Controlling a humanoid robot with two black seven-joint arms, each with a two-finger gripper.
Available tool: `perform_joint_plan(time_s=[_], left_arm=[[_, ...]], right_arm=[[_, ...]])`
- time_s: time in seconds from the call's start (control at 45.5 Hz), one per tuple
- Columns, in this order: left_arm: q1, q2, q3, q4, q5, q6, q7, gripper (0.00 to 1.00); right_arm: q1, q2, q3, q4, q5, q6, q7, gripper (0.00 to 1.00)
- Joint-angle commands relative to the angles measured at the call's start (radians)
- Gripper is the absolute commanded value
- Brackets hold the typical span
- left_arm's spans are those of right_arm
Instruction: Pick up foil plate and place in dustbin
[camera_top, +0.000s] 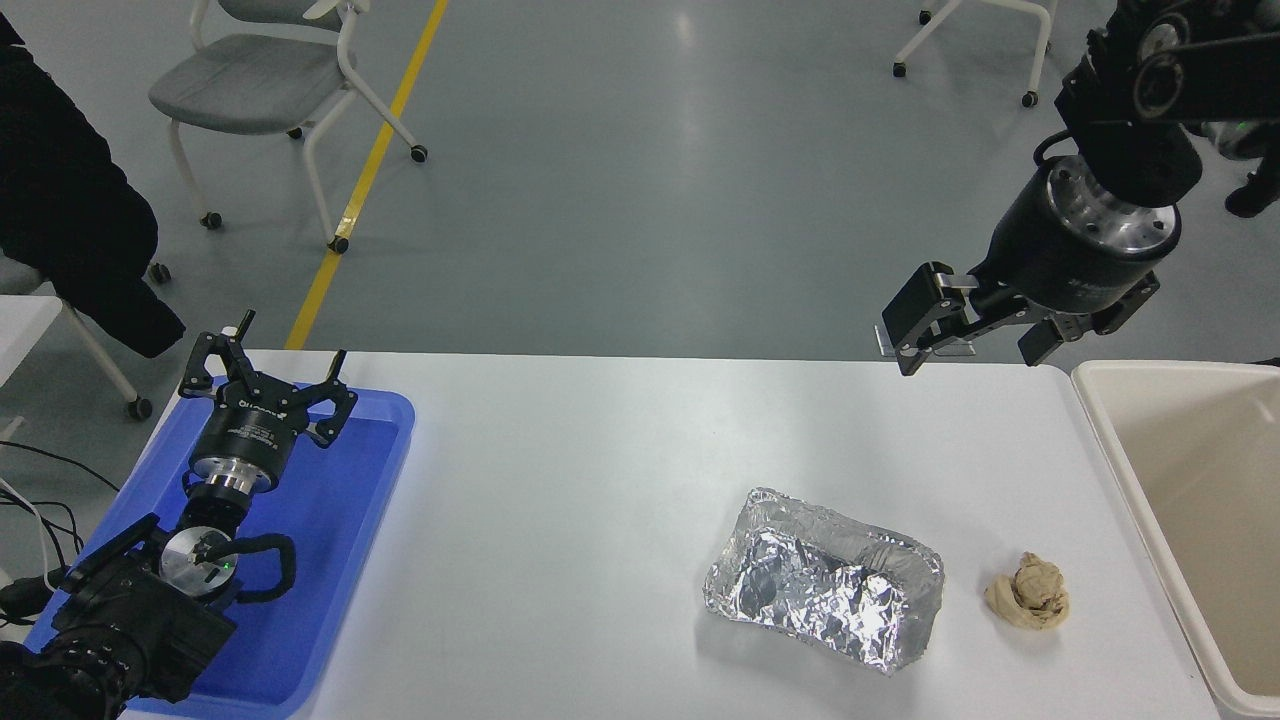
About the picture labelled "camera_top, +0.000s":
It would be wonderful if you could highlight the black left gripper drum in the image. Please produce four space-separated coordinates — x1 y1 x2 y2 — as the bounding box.
193 386 307 477

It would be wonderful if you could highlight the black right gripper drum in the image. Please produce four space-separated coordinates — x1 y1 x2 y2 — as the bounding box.
975 170 1166 313

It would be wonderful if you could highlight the foil tray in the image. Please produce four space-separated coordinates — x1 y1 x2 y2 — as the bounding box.
703 487 946 678

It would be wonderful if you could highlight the white leg chair with casters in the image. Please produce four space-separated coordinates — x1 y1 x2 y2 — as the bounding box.
0 255 173 421

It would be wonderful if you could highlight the blue plastic tray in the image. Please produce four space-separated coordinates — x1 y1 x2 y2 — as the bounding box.
22 375 416 719

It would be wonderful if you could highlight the person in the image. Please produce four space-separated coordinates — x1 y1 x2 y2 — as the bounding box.
0 12 187 359
1200 118 1280 219

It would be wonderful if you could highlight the large pale bin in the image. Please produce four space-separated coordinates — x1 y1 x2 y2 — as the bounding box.
1070 360 1280 720

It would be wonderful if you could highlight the crumpled tan paper ball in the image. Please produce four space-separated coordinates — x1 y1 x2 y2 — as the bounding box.
984 552 1071 631

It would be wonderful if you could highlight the grey seat chair on casters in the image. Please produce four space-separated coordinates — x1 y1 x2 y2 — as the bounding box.
148 0 429 255

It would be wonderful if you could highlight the white frame chair on casters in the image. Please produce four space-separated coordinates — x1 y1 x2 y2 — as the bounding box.
893 0 1059 109

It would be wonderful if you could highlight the thin black cable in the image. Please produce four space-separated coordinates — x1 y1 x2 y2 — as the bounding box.
0 440 121 494

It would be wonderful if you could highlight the thin white cable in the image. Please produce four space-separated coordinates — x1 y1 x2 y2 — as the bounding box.
0 476 63 591

